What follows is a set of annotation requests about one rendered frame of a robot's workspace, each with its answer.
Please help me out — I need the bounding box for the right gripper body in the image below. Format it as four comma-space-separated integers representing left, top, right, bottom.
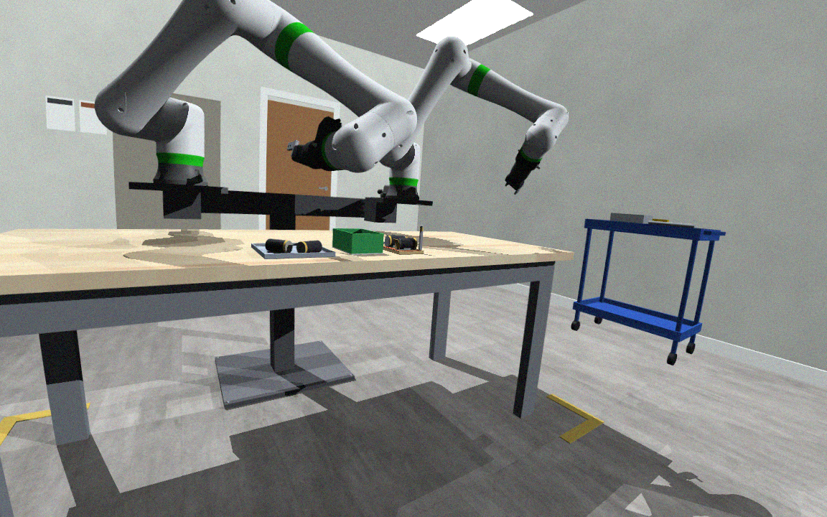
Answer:
291, 116, 342, 171

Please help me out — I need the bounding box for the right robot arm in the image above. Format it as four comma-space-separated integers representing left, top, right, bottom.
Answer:
95, 0, 417, 186

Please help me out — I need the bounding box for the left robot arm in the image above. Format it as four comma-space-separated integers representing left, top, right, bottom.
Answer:
378, 36, 569, 200

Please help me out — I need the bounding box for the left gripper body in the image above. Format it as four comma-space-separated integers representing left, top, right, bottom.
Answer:
505, 149, 540, 190

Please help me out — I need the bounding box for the tan battery holder board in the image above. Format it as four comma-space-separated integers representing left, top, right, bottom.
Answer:
383, 225, 424, 255

